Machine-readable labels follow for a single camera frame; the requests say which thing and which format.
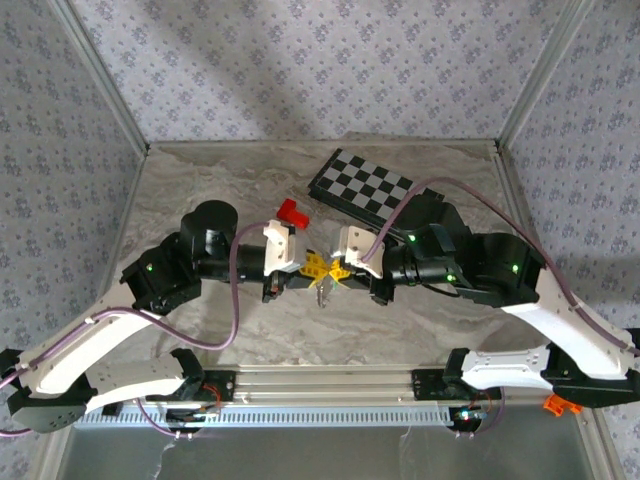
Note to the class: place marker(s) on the orange plastic clamp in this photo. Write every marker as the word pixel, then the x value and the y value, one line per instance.
pixel 554 404

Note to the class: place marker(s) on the small circuit board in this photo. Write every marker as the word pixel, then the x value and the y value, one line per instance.
pixel 467 415
pixel 195 415

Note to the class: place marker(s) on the metal key holder with rings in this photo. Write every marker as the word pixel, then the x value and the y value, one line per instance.
pixel 322 297

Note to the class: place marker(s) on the grey metal bench panel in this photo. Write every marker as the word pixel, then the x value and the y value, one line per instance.
pixel 300 455

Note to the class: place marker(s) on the aluminium table side rail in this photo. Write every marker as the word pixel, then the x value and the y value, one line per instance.
pixel 524 225
pixel 131 200

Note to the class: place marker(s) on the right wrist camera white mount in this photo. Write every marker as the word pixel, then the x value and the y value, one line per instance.
pixel 357 245

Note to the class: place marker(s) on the aluminium corner post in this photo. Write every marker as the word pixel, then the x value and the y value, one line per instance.
pixel 102 75
pixel 540 75

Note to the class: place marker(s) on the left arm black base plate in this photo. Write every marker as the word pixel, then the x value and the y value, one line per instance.
pixel 222 387

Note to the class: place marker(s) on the red plastic block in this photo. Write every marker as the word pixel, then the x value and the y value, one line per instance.
pixel 290 210

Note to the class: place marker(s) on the small black box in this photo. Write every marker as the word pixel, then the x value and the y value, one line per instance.
pixel 112 409

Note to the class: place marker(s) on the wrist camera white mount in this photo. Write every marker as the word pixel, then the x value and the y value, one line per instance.
pixel 357 245
pixel 277 245

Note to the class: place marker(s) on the folded black grey chessboard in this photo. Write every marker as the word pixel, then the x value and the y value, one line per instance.
pixel 350 180

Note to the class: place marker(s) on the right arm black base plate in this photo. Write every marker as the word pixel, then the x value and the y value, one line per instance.
pixel 425 385

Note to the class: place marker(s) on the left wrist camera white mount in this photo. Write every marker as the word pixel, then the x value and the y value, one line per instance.
pixel 277 245

